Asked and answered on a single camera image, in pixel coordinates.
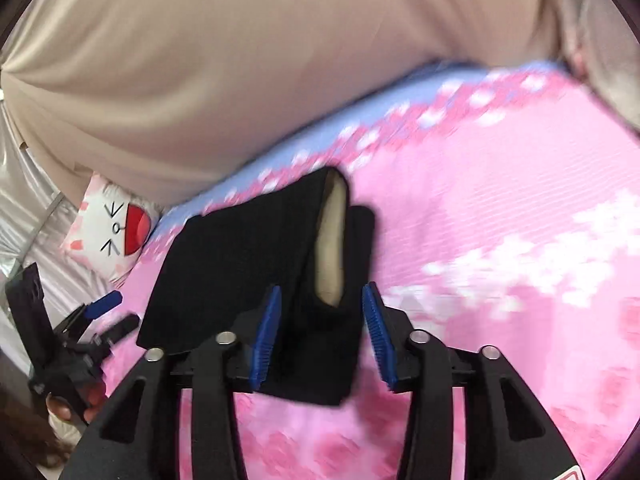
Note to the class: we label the person's left hand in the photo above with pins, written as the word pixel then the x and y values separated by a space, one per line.
pixel 95 402

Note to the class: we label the beige duvet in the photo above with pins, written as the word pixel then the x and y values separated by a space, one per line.
pixel 250 60

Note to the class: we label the shiny grey curtain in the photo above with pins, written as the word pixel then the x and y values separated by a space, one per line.
pixel 30 200

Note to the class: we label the pink rose print bedsheet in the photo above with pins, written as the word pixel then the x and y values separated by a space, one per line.
pixel 500 185

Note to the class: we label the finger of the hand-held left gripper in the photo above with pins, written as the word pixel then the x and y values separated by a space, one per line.
pixel 122 327
pixel 102 302

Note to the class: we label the white cartoon face pillow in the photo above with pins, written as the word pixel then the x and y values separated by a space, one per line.
pixel 115 225

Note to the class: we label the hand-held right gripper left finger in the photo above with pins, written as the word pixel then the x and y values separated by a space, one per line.
pixel 262 340

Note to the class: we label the pale floral quilt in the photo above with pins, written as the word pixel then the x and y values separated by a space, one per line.
pixel 605 35

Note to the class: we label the black pants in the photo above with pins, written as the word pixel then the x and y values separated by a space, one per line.
pixel 225 260

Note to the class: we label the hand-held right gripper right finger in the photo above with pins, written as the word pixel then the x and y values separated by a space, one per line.
pixel 380 340

